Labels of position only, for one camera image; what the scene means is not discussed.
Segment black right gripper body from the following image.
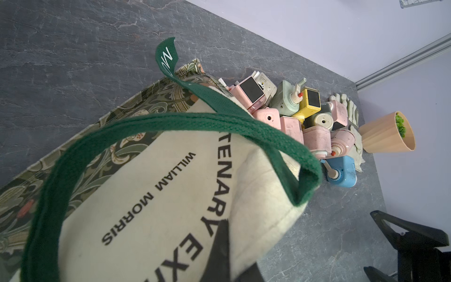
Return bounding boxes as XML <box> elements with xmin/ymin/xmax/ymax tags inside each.
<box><xmin>397</xmin><ymin>248</ymin><xmax>451</xmax><ymax>282</ymax></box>

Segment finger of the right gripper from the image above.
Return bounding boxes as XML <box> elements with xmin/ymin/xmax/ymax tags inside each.
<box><xmin>370</xmin><ymin>210</ymin><xmax>449</xmax><ymax>251</ymax></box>
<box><xmin>364</xmin><ymin>267</ymin><xmax>397</xmax><ymax>282</ymax></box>

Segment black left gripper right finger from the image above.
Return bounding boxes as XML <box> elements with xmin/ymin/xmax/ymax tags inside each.
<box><xmin>236</xmin><ymin>264</ymin><xmax>264</xmax><ymax>282</ymax></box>

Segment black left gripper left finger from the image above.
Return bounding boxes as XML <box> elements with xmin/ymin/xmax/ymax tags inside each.
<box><xmin>200</xmin><ymin>220</ymin><xmax>231</xmax><ymax>282</ymax></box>

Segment blue pencil sharpener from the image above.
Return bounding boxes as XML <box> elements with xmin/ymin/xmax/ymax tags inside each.
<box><xmin>320</xmin><ymin>156</ymin><xmax>357</xmax><ymax>188</ymax></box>

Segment cream tote bag green handles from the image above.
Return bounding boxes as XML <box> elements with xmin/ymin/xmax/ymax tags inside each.
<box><xmin>1</xmin><ymin>38</ymin><xmax>323</xmax><ymax>282</ymax></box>

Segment round pink pencil sharpener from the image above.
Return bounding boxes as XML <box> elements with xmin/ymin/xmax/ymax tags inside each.
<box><xmin>326</xmin><ymin>129</ymin><xmax>355</xmax><ymax>159</ymax></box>

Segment olive green pencil sharpener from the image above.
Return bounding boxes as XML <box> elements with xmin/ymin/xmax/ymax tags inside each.
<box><xmin>304</xmin><ymin>112</ymin><xmax>334</xmax><ymax>130</ymax></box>

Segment yellow pencil sharpener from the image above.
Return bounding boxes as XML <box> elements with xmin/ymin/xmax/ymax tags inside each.
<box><xmin>291</xmin><ymin>87</ymin><xmax>321</xmax><ymax>123</ymax></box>

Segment beige pencil sharpener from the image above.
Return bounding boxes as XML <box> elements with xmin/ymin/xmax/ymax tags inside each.
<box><xmin>251</xmin><ymin>70</ymin><xmax>277</xmax><ymax>105</ymax></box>

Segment potted green plant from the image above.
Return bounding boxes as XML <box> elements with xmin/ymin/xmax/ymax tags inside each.
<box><xmin>358</xmin><ymin>111</ymin><xmax>416</xmax><ymax>153</ymax></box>

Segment cream work gloves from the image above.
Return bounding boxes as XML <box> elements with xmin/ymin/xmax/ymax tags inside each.
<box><xmin>329</xmin><ymin>94</ymin><xmax>365</xmax><ymax>173</ymax></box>

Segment aluminium frame corner post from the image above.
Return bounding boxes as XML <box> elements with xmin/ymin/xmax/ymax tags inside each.
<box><xmin>356</xmin><ymin>34</ymin><xmax>451</xmax><ymax>91</ymax></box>

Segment long white wire basket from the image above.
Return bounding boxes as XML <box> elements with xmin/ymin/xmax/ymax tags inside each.
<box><xmin>399</xmin><ymin>0</ymin><xmax>443</xmax><ymax>9</ymax></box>

